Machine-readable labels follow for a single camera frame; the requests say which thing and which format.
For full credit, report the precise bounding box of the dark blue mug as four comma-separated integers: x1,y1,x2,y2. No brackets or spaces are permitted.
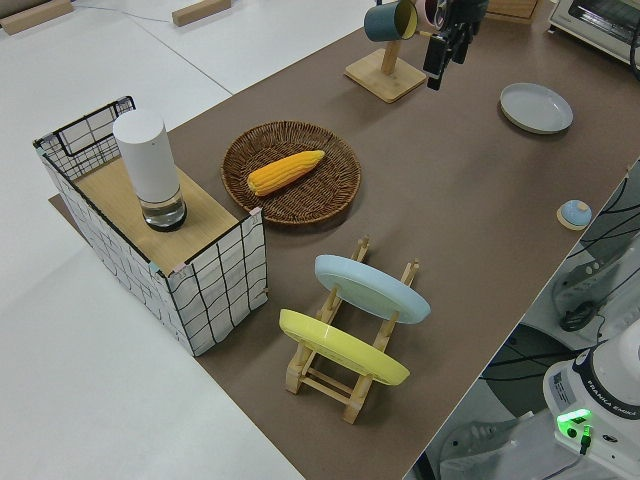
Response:
363,0,419,42

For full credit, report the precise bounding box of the light blue plate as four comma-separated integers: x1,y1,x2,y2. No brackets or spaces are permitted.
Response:
314,254,432,325

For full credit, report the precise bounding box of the wooden mug rack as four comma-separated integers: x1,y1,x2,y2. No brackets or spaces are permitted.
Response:
343,29,430,105

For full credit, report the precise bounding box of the white toaster oven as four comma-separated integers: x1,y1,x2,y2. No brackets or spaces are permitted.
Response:
547,0,640,69

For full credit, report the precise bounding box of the short wooden block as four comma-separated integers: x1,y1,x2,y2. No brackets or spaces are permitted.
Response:
172,0,234,27

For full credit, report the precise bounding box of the long wooden block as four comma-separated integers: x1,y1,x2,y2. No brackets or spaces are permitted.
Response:
0,0,74,36

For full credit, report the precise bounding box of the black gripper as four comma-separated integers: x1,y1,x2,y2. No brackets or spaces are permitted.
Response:
423,0,490,92

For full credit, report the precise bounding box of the pink mug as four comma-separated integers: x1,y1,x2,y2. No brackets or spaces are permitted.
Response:
417,0,451,30

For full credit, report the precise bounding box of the white cylindrical bottle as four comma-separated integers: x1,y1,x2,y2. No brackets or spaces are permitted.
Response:
112,109,189,232

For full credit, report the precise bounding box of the brown table mat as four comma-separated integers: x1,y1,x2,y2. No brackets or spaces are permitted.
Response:
48,0,640,480

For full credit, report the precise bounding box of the black floor cable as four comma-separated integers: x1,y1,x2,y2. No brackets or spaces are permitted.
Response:
487,344,601,381

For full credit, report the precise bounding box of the yellow corn cob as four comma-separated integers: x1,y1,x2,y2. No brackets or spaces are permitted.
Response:
247,149,326,197

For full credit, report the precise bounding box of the grid pattern storage box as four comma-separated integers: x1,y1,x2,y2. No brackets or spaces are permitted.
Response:
33,95,269,357

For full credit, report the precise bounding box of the yellow plate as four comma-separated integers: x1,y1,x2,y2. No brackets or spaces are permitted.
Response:
278,308,411,386

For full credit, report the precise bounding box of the blue dome bell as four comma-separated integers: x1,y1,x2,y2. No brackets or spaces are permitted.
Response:
556,199,594,231

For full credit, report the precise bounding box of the brown wicker basket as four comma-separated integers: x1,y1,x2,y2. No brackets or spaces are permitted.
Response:
221,120,362,226

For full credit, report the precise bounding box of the wooden plate rack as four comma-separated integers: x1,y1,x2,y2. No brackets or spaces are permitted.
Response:
285,234,421,425

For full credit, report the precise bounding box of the gray round plate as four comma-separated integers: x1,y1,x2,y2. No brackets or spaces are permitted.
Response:
498,82,575,136

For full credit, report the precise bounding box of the thin gray cable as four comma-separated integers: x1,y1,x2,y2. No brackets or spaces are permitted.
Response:
72,0,174,24

